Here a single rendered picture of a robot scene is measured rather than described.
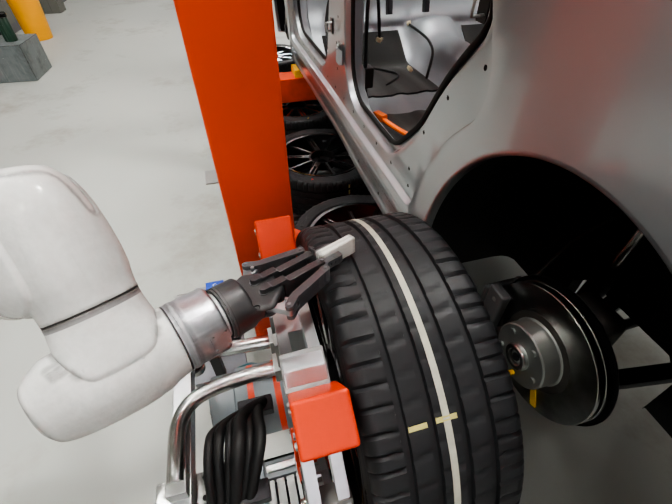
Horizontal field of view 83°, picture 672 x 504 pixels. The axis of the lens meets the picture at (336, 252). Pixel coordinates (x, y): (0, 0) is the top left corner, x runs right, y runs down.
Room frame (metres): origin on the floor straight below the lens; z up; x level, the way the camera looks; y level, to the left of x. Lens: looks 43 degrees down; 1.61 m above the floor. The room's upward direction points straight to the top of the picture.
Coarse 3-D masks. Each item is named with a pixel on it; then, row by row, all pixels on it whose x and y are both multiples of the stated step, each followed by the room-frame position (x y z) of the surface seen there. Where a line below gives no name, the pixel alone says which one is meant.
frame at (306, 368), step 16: (304, 320) 0.36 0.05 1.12; (288, 336) 0.33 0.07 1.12; (304, 336) 0.34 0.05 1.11; (288, 352) 0.30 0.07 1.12; (304, 352) 0.30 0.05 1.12; (320, 352) 0.30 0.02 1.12; (288, 368) 0.28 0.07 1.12; (304, 368) 0.28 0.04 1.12; (320, 368) 0.28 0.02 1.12; (288, 384) 0.26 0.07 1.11; (304, 384) 0.26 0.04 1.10; (320, 384) 0.26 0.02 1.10; (304, 464) 0.18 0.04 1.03; (320, 464) 0.31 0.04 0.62; (336, 464) 0.19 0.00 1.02; (304, 480) 0.17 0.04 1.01; (320, 480) 0.27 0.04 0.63; (336, 480) 0.17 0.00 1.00; (320, 496) 0.16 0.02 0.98; (336, 496) 0.16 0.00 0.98; (352, 496) 0.16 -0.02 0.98
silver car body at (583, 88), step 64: (320, 0) 2.84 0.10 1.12; (384, 0) 2.95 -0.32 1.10; (448, 0) 3.07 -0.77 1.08; (512, 0) 0.71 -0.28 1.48; (576, 0) 0.59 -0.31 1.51; (640, 0) 0.50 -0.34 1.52; (320, 64) 2.12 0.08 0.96; (384, 64) 2.61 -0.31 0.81; (448, 64) 2.34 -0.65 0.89; (512, 64) 0.67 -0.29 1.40; (576, 64) 0.55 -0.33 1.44; (640, 64) 0.46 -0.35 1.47; (384, 128) 1.30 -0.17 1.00; (448, 128) 0.86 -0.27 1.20; (512, 128) 0.62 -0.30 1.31; (576, 128) 0.51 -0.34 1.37; (640, 128) 0.43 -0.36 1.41; (384, 192) 1.10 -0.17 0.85; (640, 192) 0.39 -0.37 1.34
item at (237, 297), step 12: (240, 276) 0.37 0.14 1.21; (216, 288) 0.32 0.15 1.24; (228, 288) 0.32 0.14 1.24; (240, 288) 0.32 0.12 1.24; (252, 288) 0.35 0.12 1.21; (276, 288) 0.35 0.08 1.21; (228, 300) 0.30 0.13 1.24; (240, 300) 0.31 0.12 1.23; (252, 300) 0.32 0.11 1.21; (264, 300) 0.32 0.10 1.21; (276, 300) 0.33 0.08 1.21; (228, 312) 0.29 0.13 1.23; (240, 312) 0.30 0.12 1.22; (252, 312) 0.30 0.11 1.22; (264, 312) 0.31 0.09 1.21; (240, 324) 0.29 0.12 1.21; (252, 324) 0.30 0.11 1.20
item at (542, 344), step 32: (512, 288) 0.60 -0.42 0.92; (544, 288) 0.53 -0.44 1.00; (512, 320) 0.56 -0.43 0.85; (544, 320) 0.49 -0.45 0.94; (576, 320) 0.44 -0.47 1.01; (544, 352) 0.43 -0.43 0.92; (576, 352) 0.41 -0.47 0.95; (544, 384) 0.39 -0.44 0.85; (576, 384) 0.37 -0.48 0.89; (608, 384) 0.35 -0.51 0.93; (544, 416) 0.38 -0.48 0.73; (576, 416) 0.34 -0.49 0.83
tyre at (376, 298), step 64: (384, 256) 0.44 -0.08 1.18; (448, 256) 0.44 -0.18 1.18; (384, 320) 0.33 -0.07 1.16; (448, 320) 0.33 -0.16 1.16; (384, 384) 0.25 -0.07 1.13; (448, 384) 0.25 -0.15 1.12; (512, 384) 0.26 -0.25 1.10; (384, 448) 0.18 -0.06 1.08; (448, 448) 0.19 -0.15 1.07; (512, 448) 0.20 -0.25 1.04
